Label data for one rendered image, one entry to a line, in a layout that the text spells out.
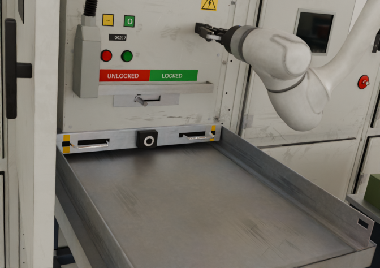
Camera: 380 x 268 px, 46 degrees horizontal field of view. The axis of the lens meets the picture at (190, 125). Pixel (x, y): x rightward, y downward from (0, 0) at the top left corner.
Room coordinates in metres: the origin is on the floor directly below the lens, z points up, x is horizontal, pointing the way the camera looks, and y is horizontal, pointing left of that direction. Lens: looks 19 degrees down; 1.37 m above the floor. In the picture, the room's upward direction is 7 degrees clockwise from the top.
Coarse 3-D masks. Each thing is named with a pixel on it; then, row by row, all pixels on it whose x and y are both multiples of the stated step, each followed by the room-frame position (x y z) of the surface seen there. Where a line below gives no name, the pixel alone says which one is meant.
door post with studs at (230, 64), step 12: (240, 0) 1.48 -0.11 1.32; (240, 12) 1.48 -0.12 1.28; (228, 24) 1.47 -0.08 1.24; (240, 24) 1.49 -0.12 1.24; (228, 60) 1.47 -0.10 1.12; (228, 72) 1.48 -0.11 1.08; (228, 84) 1.48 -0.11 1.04; (228, 96) 1.48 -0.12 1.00; (216, 108) 1.47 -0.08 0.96; (228, 108) 1.49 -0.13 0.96; (228, 120) 1.49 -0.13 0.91
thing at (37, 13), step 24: (24, 0) 0.77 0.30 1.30; (48, 0) 0.58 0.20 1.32; (24, 24) 0.76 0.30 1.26; (48, 24) 0.58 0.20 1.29; (24, 48) 0.76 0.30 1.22; (48, 48) 0.58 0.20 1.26; (24, 72) 0.61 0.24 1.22; (48, 72) 0.58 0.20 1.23; (24, 96) 0.76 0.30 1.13; (48, 96) 0.58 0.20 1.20; (24, 120) 0.76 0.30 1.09; (48, 120) 0.58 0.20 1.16; (24, 144) 0.76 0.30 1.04; (48, 144) 0.58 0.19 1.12; (24, 168) 0.76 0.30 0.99; (48, 168) 0.58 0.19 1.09; (24, 192) 0.76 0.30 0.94; (48, 192) 0.58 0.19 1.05; (24, 216) 0.76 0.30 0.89; (48, 216) 0.58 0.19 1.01; (48, 240) 0.58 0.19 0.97; (48, 264) 0.58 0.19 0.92
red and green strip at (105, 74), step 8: (104, 72) 1.20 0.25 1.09; (112, 72) 1.21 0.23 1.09; (120, 72) 1.22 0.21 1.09; (128, 72) 1.24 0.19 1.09; (136, 72) 1.25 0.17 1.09; (144, 72) 1.26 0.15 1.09; (152, 72) 1.27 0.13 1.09; (160, 72) 1.29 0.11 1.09; (168, 72) 1.30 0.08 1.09; (176, 72) 1.32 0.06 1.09; (184, 72) 1.33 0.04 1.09; (192, 72) 1.34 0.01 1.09; (104, 80) 1.20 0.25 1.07; (112, 80) 1.21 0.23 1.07; (120, 80) 1.23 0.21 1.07; (128, 80) 1.24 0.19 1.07; (136, 80) 1.25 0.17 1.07; (144, 80) 1.26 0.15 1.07; (152, 80) 1.28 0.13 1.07; (160, 80) 1.29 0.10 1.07; (168, 80) 1.30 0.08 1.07; (176, 80) 1.32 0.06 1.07; (184, 80) 1.33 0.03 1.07; (192, 80) 1.35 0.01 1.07
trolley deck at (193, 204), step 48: (192, 144) 1.38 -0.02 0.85; (96, 192) 0.98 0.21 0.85; (144, 192) 1.01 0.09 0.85; (192, 192) 1.04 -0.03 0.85; (240, 192) 1.07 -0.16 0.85; (144, 240) 0.80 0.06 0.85; (192, 240) 0.82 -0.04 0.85; (240, 240) 0.84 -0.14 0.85; (288, 240) 0.87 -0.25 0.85; (336, 240) 0.89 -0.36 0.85
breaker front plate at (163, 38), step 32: (128, 0) 1.23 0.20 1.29; (160, 0) 1.28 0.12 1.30; (192, 0) 1.33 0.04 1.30; (224, 0) 1.39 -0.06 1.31; (128, 32) 1.23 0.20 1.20; (160, 32) 1.28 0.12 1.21; (192, 32) 1.34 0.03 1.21; (128, 64) 1.24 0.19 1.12; (160, 64) 1.29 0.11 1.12; (192, 64) 1.34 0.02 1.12; (128, 96) 1.24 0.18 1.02; (160, 96) 1.29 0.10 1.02; (192, 96) 1.35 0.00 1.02; (64, 128) 1.15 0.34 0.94; (96, 128) 1.19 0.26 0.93
